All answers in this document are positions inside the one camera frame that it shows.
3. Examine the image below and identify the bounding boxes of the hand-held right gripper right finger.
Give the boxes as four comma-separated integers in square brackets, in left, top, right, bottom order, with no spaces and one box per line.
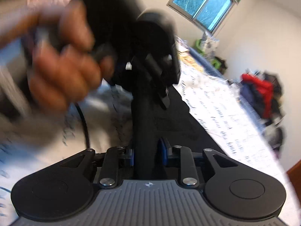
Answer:
[157,138,238,189]

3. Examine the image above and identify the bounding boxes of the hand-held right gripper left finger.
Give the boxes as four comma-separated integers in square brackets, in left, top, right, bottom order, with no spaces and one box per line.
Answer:
[60,145,135,189]

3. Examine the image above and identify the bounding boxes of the black cable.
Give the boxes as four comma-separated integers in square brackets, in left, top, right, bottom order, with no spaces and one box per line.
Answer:
[75,101,92,151]

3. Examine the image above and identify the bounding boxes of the brown wooden door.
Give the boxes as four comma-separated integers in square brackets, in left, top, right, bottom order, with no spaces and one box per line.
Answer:
[286,159,301,195]

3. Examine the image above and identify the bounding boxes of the pile of clothes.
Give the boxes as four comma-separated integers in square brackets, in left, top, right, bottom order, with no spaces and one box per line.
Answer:
[239,69,286,152]

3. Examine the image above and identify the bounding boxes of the window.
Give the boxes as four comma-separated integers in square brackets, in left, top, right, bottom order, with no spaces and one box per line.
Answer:
[166,0,236,33]

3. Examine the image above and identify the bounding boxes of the blue quilted bed cover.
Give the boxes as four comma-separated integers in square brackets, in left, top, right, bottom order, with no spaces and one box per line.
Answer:
[187,47,227,82]

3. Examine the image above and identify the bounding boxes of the white script-printed blanket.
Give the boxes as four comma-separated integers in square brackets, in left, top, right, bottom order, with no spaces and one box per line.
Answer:
[0,36,301,226]

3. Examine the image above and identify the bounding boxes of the black pants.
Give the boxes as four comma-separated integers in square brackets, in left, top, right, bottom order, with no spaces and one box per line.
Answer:
[110,68,227,180]

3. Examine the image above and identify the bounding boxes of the floral pillow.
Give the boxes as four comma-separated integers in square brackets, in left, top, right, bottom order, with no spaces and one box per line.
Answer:
[201,32,220,53]

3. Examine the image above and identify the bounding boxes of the person's left hand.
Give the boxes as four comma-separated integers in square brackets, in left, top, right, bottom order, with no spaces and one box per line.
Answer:
[0,0,117,115]

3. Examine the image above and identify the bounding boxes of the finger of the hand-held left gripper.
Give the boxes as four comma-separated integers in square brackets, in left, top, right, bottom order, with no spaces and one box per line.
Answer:
[130,52,173,110]

